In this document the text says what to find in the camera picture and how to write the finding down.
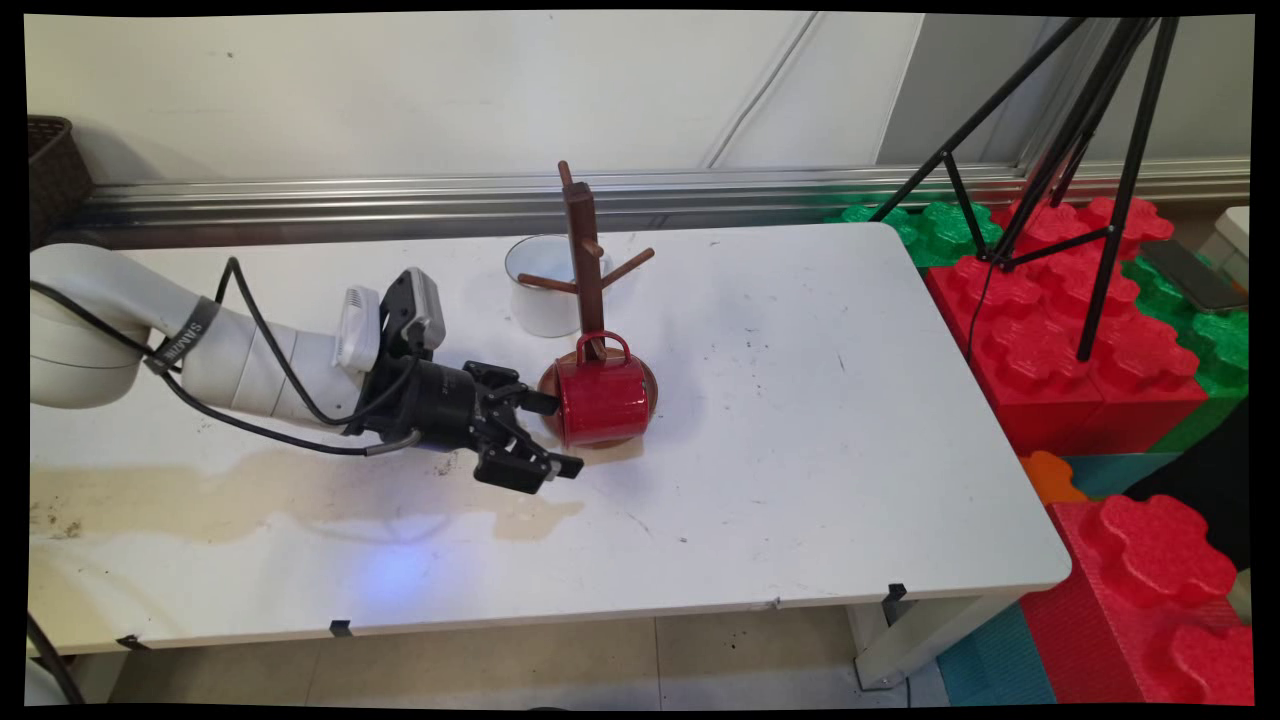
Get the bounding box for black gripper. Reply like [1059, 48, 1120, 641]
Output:
[348, 354, 585, 496]

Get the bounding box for red enamel mug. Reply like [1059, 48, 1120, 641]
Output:
[553, 331, 652, 448]

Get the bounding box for white enamel mug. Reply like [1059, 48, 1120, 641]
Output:
[504, 234, 612, 339]

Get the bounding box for brown wooden mug tree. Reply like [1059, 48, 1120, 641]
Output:
[516, 160, 660, 450]

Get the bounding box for white table leg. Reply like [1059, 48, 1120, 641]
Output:
[848, 590, 1023, 691]

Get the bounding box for green foam block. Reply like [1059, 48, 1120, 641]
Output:
[825, 200, 1005, 269]
[1122, 254, 1251, 456]

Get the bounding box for teal foam mat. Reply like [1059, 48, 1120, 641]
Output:
[935, 600, 1057, 706]

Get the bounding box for orange foam piece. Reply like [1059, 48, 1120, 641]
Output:
[1020, 450, 1090, 506]

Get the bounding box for dark wicker basket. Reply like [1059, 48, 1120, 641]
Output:
[28, 115, 97, 247]

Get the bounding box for large red foam block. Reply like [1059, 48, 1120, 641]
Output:
[925, 196, 1210, 457]

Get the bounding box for black tripod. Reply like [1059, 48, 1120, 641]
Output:
[868, 15, 1181, 363]

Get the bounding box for red foam block flower studs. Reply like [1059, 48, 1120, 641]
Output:
[1020, 494, 1255, 706]

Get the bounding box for black smartphone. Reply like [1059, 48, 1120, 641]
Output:
[1138, 238, 1247, 313]

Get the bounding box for white grey wrist camera box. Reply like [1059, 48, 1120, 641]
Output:
[333, 266, 448, 374]

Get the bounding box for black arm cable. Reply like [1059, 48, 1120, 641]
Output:
[30, 257, 425, 458]

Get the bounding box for silver metal wall rail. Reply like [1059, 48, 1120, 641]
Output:
[80, 158, 1251, 249]

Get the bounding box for white wall cable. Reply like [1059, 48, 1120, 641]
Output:
[705, 12, 823, 170]

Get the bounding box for thin black tripod cable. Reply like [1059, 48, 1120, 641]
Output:
[964, 262, 993, 363]

